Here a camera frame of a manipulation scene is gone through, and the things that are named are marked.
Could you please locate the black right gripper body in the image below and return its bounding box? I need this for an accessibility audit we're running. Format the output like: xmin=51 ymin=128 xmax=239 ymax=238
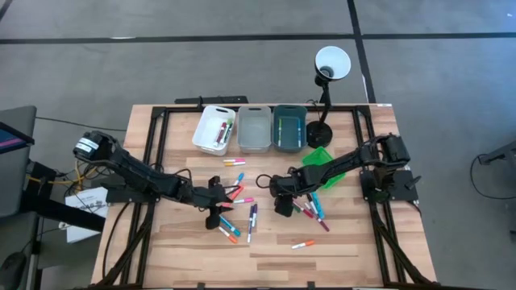
xmin=268 ymin=168 xmax=314 ymax=218

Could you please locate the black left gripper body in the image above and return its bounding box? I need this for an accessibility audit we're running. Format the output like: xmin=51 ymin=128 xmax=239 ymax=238
xmin=188 ymin=176 xmax=222 ymax=230

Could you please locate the orange highlighter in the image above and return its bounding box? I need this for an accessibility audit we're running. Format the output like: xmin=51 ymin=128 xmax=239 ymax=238
xmin=222 ymin=184 xmax=245 ymax=209

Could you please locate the teal fat marker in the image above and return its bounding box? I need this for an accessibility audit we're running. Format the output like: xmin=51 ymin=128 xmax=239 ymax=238
xmin=218 ymin=216 xmax=242 ymax=238

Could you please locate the red thin marker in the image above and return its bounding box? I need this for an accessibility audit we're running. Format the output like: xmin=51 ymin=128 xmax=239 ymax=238
xmin=293 ymin=201 xmax=315 ymax=219

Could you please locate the black cap white marker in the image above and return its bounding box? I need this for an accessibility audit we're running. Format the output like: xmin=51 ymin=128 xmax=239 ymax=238
xmin=306 ymin=193 xmax=319 ymax=217

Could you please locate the light blue highlighter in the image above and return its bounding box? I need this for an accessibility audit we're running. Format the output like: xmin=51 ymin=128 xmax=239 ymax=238
xmin=310 ymin=192 xmax=326 ymax=220

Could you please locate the green plastic mesh basket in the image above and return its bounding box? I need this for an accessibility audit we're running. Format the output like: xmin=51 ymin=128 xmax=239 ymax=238
xmin=301 ymin=146 xmax=347 ymax=190

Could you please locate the maroon thin marker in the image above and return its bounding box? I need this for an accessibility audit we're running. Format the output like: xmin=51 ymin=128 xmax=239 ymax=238
xmin=312 ymin=213 xmax=331 ymax=233

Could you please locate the dark red fat marker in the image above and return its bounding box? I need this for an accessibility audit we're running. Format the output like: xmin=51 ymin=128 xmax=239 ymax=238
xmin=215 ymin=121 xmax=228 ymax=147

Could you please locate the white plastic bin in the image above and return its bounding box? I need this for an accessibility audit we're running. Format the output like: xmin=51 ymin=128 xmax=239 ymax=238
xmin=191 ymin=105 xmax=237 ymax=157

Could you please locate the dark teal plastic bin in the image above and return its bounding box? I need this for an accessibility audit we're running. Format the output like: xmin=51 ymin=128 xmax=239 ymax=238
xmin=272 ymin=104 xmax=308 ymax=154

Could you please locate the black gooseneck desk lamp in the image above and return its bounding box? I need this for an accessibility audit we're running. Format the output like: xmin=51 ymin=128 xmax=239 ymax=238
xmin=305 ymin=45 xmax=352 ymax=149

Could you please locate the grey plastic bin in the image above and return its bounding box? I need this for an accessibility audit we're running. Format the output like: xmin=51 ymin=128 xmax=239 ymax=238
xmin=236 ymin=105 xmax=273 ymax=155

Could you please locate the black power strip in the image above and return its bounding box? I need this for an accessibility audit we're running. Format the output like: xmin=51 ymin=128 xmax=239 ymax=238
xmin=174 ymin=95 xmax=249 ymax=107

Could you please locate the white paper sheet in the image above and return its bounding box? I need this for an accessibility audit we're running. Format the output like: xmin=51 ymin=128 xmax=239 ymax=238
xmin=64 ymin=185 xmax=110 ymax=244

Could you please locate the black stand leg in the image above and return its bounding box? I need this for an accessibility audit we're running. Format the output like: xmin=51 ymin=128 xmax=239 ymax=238
xmin=19 ymin=160 xmax=106 ymax=234

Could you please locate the dark monitor with coloured screen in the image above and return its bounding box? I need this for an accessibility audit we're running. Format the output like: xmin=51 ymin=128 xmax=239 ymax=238
xmin=0 ymin=120 xmax=35 ymax=155

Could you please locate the black computer mouse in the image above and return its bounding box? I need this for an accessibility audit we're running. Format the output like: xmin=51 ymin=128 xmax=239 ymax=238
xmin=0 ymin=251 xmax=27 ymax=290

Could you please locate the grey table leg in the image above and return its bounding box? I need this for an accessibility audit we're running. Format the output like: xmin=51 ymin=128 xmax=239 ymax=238
xmin=478 ymin=139 xmax=516 ymax=166

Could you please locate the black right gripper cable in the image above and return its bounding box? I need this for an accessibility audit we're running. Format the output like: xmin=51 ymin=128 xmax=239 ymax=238
xmin=255 ymin=173 xmax=283 ymax=191

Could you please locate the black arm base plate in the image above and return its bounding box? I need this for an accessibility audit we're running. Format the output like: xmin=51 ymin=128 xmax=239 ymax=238
xmin=360 ymin=168 xmax=422 ymax=202
xmin=105 ymin=171 xmax=164 ymax=204

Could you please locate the black aluminium table frame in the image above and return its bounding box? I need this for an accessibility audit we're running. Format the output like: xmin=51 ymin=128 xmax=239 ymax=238
xmin=86 ymin=103 xmax=439 ymax=290

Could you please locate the black floor cable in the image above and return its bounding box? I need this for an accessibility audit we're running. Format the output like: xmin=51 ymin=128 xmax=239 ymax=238
xmin=469 ymin=152 xmax=516 ymax=201
xmin=35 ymin=116 xmax=128 ymax=133

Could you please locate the yellow cable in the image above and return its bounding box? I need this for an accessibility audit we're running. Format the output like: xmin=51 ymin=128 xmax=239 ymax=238
xmin=27 ymin=163 xmax=100 ymax=190

